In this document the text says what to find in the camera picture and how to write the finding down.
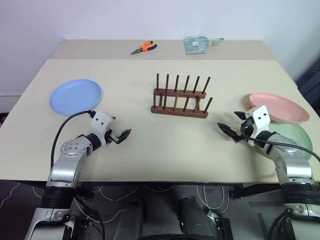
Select blue plate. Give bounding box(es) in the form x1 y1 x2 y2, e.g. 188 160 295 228
48 78 104 117

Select dark rounded robot shape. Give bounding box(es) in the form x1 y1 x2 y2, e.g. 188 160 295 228
174 184 221 240

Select orange-handled long-nose pliers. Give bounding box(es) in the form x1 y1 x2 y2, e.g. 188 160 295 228
129 40 158 56

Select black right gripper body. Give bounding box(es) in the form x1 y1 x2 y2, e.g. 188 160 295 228
239 118 256 139

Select black table frame bar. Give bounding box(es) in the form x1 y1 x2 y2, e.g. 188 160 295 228
229 183 285 200

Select pale green plate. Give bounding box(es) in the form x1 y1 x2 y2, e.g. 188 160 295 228
257 122 314 163

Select pink-red plate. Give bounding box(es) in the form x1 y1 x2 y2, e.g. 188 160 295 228
248 92 311 125

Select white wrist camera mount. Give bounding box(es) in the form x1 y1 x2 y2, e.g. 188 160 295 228
89 111 112 147
245 105 272 147

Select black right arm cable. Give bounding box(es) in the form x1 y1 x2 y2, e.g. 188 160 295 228
240 124 320 162

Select wooden dish rack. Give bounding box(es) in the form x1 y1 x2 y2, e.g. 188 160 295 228
150 72 214 120

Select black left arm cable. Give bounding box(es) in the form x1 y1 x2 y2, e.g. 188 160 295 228
50 109 96 173

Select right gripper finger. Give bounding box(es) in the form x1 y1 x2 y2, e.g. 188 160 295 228
217 122 243 144
233 111 249 121

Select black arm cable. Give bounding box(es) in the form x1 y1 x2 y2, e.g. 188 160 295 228
240 124 320 162
50 109 96 173

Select pale green plastic-wrapped pack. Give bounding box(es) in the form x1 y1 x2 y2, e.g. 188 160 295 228
183 35 225 56

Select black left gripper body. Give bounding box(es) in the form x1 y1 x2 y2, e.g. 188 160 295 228
104 128 121 147

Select black ribbed object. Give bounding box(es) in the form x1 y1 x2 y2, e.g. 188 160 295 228
295 57 320 107

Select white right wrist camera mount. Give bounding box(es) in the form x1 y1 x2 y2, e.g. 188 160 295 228
245 105 272 147

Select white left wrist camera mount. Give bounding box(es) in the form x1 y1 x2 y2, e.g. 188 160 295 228
89 111 112 147

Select white floor cable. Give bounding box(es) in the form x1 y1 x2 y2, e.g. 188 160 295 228
31 184 141 224
196 184 226 211

